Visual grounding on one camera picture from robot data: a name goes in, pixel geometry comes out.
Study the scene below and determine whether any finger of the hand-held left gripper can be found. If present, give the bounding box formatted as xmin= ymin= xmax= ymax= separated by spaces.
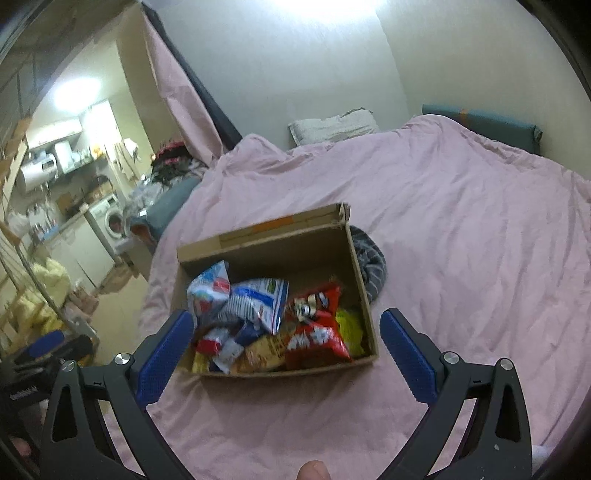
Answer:
xmin=18 ymin=330 xmax=65 ymax=358
xmin=28 ymin=335 xmax=95 ymax=370

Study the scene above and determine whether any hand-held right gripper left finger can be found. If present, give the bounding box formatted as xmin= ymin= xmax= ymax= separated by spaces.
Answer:
xmin=39 ymin=309 xmax=197 ymax=480

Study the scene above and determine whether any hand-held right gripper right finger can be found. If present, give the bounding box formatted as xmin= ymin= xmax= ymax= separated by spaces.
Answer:
xmin=379 ymin=307 xmax=534 ymax=480

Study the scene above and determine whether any white printed snack packet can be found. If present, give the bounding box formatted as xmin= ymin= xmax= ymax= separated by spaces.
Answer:
xmin=186 ymin=260 xmax=232 ymax=324

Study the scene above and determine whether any red snack packet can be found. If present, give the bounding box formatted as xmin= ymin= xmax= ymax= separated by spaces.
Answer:
xmin=281 ymin=282 xmax=352 ymax=367

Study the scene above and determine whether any orange cartoon snack packet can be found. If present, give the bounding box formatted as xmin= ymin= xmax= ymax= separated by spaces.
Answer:
xmin=231 ymin=335 xmax=289 ymax=374

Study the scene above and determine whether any blue white snack packet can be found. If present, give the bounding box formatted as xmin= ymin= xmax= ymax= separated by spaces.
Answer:
xmin=222 ymin=278 xmax=290 ymax=335

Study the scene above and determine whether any brown cardboard box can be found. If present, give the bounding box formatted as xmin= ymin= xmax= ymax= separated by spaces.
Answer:
xmin=177 ymin=202 xmax=380 ymax=379

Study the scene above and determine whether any person's right hand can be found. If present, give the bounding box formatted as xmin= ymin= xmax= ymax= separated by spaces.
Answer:
xmin=297 ymin=460 xmax=331 ymax=480

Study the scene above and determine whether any yellow quilt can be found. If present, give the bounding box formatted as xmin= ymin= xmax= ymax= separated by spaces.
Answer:
xmin=9 ymin=258 xmax=72 ymax=333

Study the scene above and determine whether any brown floor mat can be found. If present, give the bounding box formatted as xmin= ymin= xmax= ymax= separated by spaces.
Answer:
xmin=99 ymin=265 xmax=139 ymax=296

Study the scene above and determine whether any white base cabinet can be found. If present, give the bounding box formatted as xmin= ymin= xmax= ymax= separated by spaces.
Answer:
xmin=41 ymin=217 xmax=116 ymax=287

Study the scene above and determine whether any dark grey cloth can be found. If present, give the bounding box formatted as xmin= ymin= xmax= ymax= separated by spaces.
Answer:
xmin=348 ymin=225 xmax=387 ymax=305

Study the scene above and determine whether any white washing machine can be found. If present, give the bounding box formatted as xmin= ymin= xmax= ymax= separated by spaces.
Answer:
xmin=88 ymin=194 xmax=125 ymax=254

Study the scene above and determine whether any pink blanket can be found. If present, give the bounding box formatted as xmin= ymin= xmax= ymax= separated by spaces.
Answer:
xmin=99 ymin=113 xmax=591 ymax=480

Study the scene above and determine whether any white water heater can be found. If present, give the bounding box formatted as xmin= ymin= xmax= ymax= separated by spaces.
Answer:
xmin=18 ymin=154 xmax=58 ymax=195

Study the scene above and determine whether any white round tank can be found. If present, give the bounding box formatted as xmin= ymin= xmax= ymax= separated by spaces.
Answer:
xmin=54 ymin=141 xmax=74 ymax=171

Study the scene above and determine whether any pile of clothes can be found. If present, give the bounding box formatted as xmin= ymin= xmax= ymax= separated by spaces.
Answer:
xmin=150 ymin=138 xmax=208 ymax=181

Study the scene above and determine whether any hanging white towel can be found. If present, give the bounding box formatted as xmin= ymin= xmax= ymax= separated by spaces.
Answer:
xmin=113 ymin=138 xmax=139 ymax=181

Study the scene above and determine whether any grey pillow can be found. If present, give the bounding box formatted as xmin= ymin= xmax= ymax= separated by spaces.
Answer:
xmin=288 ymin=109 xmax=379 ymax=146

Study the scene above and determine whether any teal cushion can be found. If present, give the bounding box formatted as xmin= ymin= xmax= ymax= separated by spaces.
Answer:
xmin=421 ymin=104 xmax=543 ymax=155

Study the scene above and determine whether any dark slanted beam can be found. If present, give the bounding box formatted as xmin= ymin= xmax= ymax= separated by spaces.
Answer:
xmin=143 ymin=2 xmax=243 ymax=146

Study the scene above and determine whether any pink hanging sheet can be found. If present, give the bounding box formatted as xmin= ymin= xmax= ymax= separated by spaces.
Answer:
xmin=143 ymin=9 xmax=227 ymax=167

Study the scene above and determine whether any white wall cabinet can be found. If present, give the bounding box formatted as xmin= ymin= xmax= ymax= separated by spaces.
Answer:
xmin=25 ymin=117 xmax=84 ymax=148

